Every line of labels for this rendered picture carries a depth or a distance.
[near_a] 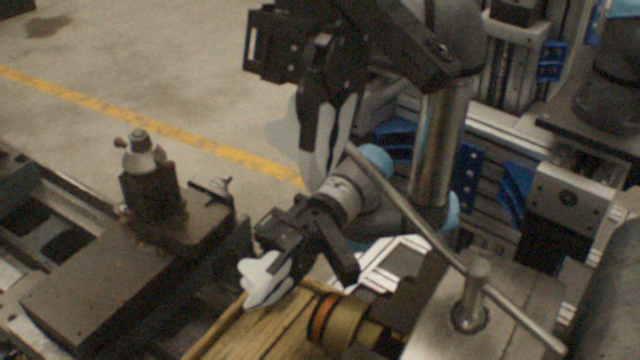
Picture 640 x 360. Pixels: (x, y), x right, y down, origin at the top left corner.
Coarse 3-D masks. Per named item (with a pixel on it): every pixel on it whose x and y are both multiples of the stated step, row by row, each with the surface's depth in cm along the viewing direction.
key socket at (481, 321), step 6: (462, 306) 54; (456, 312) 54; (462, 312) 54; (480, 312) 53; (456, 318) 53; (462, 318) 53; (480, 318) 53; (486, 318) 53; (456, 324) 53; (462, 324) 53; (468, 324) 53; (474, 324) 52; (480, 324) 52; (474, 330) 52
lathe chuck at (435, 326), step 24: (504, 264) 60; (456, 288) 56; (504, 288) 56; (528, 288) 56; (432, 312) 54; (504, 312) 53; (408, 336) 53; (432, 336) 52; (456, 336) 52; (480, 336) 51; (504, 336) 51
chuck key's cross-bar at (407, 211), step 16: (352, 144) 56; (352, 160) 56; (368, 160) 55; (368, 176) 55; (384, 192) 54; (400, 208) 53; (416, 224) 52; (432, 240) 51; (448, 256) 50; (464, 272) 49; (496, 288) 47; (496, 304) 47; (512, 304) 46; (528, 320) 44; (544, 336) 43; (560, 352) 42
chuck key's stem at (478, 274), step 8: (472, 264) 47; (480, 264) 47; (488, 264) 47; (472, 272) 47; (480, 272) 46; (488, 272) 46; (464, 280) 49; (472, 280) 47; (480, 280) 47; (488, 280) 47; (464, 288) 49; (472, 288) 48; (480, 288) 48; (464, 296) 50; (472, 296) 49; (480, 296) 49; (464, 304) 50; (472, 304) 50; (480, 304) 50; (464, 312) 52; (472, 312) 51; (472, 320) 53
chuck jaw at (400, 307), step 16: (432, 256) 64; (432, 272) 64; (400, 288) 66; (416, 288) 65; (432, 288) 64; (384, 304) 67; (400, 304) 66; (416, 304) 65; (384, 320) 67; (400, 320) 66; (416, 320) 65
